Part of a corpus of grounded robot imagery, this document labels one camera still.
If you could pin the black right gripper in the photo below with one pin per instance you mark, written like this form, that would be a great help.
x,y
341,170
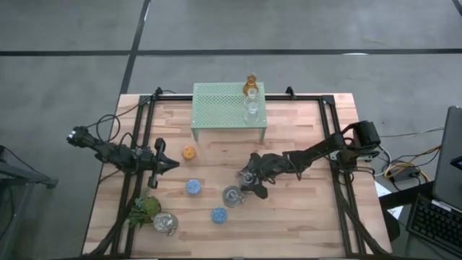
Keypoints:
x,y
269,166

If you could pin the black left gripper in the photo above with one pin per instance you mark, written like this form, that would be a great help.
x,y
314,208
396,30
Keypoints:
x,y
153,162

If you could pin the silver lidded candle jar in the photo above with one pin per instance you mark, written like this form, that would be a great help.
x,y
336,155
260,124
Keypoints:
x,y
232,196
247,177
166,223

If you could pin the clear glass candlestick holder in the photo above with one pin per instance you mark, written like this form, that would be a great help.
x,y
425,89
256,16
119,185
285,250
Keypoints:
x,y
253,110
252,94

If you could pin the amber glass candlestick holder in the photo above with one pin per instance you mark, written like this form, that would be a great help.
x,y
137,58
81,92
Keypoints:
x,y
250,85

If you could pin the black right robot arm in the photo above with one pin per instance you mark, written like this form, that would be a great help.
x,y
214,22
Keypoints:
x,y
325,146

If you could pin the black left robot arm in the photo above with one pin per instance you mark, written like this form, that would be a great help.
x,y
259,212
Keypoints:
x,y
108,151

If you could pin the blue floral candle tin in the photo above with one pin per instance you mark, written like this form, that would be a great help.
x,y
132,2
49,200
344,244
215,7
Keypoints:
x,y
219,215

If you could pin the small green potted plant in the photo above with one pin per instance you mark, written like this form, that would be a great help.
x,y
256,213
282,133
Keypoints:
x,y
144,208

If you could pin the green perforated metal shelf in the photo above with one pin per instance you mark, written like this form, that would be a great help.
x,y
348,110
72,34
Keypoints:
x,y
216,108

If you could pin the grey mounting plate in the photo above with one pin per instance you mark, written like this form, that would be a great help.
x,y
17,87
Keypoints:
x,y
333,156

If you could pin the white paper sheet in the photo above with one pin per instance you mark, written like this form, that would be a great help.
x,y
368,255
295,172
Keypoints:
x,y
380,189

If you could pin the dark metal stand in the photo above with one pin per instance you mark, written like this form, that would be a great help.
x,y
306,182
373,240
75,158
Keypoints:
x,y
21,177

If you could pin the black power adapter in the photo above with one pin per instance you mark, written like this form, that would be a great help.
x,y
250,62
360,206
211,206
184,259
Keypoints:
x,y
406,175

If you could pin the black keyboard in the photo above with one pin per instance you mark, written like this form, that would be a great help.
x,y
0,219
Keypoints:
x,y
436,220

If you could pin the grey laptop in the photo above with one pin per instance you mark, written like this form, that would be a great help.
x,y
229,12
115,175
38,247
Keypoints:
x,y
449,159

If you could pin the black aluminium table frame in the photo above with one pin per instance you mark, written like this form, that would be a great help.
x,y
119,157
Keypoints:
x,y
173,97

